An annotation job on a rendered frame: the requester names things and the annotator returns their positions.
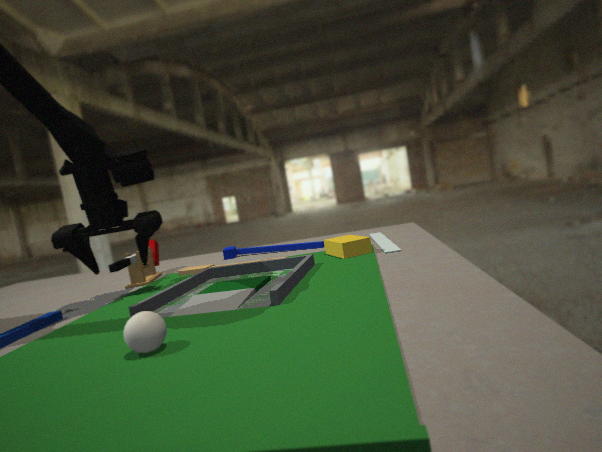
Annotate red putter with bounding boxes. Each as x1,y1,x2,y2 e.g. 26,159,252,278
108,239,159,272

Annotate pale grey flat bar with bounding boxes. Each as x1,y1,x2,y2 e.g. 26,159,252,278
369,232,401,254

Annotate green flat mat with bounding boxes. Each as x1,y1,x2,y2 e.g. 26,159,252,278
0,244,420,452

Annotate yellow box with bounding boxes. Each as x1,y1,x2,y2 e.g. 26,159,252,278
324,235,372,259

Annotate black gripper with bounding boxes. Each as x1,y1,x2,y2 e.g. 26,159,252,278
52,190,163,274

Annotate white golf ball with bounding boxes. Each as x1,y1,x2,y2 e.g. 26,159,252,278
123,311,167,352

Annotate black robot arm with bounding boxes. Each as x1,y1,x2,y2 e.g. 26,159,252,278
0,43,154,198

